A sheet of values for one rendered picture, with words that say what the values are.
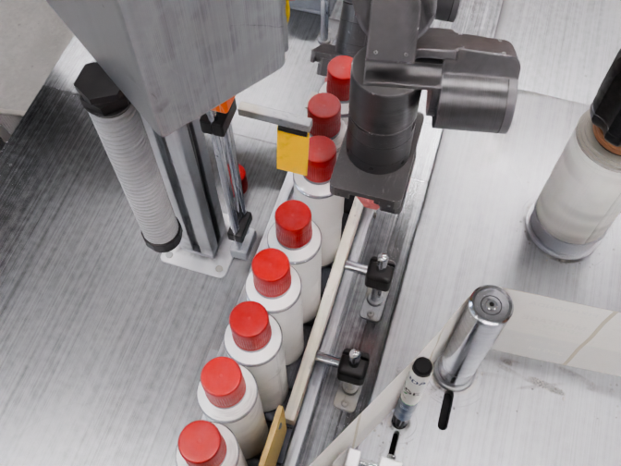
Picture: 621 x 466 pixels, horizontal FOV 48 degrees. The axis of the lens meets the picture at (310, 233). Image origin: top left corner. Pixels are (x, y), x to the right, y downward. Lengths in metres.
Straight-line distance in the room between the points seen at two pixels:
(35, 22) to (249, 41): 2.08
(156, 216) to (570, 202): 0.44
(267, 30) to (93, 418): 0.55
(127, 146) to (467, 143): 0.54
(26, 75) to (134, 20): 1.98
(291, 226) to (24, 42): 1.88
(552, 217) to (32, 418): 0.62
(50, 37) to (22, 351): 1.62
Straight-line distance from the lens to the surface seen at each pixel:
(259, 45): 0.42
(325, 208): 0.71
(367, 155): 0.60
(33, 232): 0.98
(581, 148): 0.74
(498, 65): 0.55
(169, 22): 0.37
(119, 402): 0.85
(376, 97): 0.54
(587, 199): 0.78
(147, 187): 0.54
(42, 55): 2.37
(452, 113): 0.55
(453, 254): 0.85
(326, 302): 0.77
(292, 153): 0.65
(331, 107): 0.69
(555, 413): 0.81
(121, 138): 0.49
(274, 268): 0.60
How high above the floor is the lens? 1.62
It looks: 61 degrees down
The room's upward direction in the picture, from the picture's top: 1 degrees counter-clockwise
